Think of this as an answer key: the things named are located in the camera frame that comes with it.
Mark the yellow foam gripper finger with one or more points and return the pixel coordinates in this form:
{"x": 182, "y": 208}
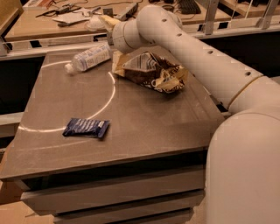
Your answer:
{"x": 118, "y": 60}
{"x": 109, "y": 22}

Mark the clear plastic water bottle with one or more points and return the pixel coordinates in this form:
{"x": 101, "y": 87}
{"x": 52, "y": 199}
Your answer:
{"x": 88, "y": 59}

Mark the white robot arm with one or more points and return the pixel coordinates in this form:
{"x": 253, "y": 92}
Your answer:
{"x": 243, "y": 160}

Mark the blue rxbar blueberry wrapper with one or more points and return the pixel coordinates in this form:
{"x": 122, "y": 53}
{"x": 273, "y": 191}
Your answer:
{"x": 85, "y": 127}

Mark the grey power strip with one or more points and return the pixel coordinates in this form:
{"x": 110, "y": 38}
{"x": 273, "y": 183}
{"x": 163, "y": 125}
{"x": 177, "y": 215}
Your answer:
{"x": 127, "y": 12}

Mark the brown crumpled chip bag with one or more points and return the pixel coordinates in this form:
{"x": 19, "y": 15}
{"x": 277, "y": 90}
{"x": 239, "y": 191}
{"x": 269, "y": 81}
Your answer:
{"x": 152, "y": 71}

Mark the white paper sheet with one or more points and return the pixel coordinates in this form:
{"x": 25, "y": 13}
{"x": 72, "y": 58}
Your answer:
{"x": 71, "y": 17}

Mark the black keyboard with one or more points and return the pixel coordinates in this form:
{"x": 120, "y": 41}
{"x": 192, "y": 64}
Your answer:
{"x": 188, "y": 7}

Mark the grey drawer cabinet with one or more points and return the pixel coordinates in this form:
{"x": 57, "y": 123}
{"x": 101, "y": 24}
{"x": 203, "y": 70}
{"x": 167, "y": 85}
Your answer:
{"x": 149, "y": 167}

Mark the metal railing frame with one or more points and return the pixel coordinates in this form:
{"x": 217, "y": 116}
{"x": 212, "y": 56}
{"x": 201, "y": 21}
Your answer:
{"x": 243, "y": 20}

